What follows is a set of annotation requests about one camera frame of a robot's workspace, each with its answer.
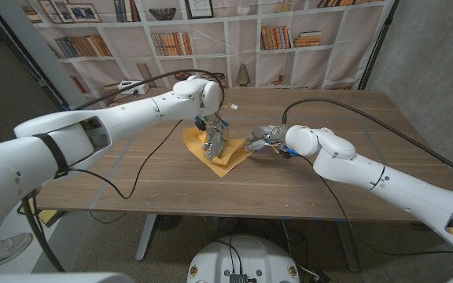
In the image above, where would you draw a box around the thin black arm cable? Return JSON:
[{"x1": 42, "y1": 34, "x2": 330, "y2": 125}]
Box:
[
  {"x1": 67, "y1": 119, "x2": 183, "y2": 225},
  {"x1": 299, "y1": 155, "x2": 453, "y2": 259}
]

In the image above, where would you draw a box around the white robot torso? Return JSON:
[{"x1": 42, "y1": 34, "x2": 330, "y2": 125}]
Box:
[{"x1": 186, "y1": 234, "x2": 301, "y2": 283}]

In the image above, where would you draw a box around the grey table leg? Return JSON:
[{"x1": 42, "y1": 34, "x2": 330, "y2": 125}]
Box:
[
  {"x1": 334, "y1": 220, "x2": 359, "y2": 272},
  {"x1": 135, "y1": 214, "x2": 159, "y2": 263}
]

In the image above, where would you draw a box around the printed bookshelf backdrop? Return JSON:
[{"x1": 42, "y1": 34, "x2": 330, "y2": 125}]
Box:
[{"x1": 16, "y1": 0, "x2": 399, "y2": 115}]

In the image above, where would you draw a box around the grey sneaker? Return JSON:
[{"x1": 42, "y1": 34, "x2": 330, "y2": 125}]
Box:
[{"x1": 0, "y1": 232, "x2": 35, "y2": 271}]

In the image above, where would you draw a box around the black round floor object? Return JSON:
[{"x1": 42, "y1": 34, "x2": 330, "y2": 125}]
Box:
[{"x1": 156, "y1": 215, "x2": 184, "y2": 232}]

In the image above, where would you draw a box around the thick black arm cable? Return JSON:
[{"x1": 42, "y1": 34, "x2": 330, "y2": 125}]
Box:
[
  {"x1": 20, "y1": 68, "x2": 227, "y2": 273},
  {"x1": 281, "y1": 97, "x2": 453, "y2": 184}
]

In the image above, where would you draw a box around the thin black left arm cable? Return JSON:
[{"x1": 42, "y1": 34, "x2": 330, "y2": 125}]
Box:
[{"x1": 67, "y1": 119, "x2": 183, "y2": 225}]

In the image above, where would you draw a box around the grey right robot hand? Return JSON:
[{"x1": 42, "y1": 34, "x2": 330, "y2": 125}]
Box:
[{"x1": 244, "y1": 124, "x2": 290, "y2": 153}]

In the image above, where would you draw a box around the white power strip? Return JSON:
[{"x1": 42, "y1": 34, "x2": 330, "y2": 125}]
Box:
[{"x1": 117, "y1": 80, "x2": 150, "y2": 96}]

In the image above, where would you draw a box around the black backdrop stand pole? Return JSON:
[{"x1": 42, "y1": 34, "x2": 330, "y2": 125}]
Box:
[{"x1": 358, "y1": 0, "x2": 400, "y2": 90}]

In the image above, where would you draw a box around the yellow and black floor item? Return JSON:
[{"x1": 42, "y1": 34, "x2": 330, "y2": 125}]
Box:
[{"x1": 25, "y1": 196, "x2": 68, "y2": 228}]

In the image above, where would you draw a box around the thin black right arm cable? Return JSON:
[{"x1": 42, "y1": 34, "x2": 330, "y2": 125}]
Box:
[{"x1": 299, "y1": 155, "x2": 453, "y2": 259}]

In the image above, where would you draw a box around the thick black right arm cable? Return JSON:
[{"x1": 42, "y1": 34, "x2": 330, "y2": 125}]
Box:
[{"x1": 281, "y1": 97, "x2": 453, "y2": 184}]

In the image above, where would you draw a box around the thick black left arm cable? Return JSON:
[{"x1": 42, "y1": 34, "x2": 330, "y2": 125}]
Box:
[{"x1": 20, "y1": 68, "x2": 227, "y2": 273}]

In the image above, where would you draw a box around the yellow felt sheet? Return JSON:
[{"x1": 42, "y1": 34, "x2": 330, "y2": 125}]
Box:
[{"x1": 182, "y1": 126, "x2": 254, "y2": 178}]

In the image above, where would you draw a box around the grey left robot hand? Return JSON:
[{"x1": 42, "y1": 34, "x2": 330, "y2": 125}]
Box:
[{"x1": 201, "y1": 116, "x2": 230, "y2": 162}]

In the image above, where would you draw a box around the black power strip cable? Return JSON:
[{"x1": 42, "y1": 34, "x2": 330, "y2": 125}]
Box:
[{"x1": 108, "y1": 90, "x2": 139, "y2": 105}]

